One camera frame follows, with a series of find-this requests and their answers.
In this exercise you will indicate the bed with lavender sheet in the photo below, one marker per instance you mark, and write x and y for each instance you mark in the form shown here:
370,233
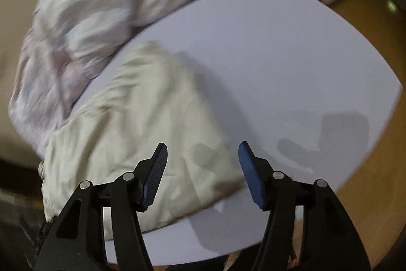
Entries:
279,67

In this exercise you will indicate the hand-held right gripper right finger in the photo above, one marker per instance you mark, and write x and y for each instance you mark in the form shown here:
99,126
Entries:
251,177

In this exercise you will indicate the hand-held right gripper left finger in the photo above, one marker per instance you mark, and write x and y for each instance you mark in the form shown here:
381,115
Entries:
155,177

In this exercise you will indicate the pale green puffer jacket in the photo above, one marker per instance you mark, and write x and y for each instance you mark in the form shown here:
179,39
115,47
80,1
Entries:
136,131

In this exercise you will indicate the pink patterned quilt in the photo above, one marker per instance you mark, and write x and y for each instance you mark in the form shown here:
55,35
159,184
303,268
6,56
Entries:
95,4

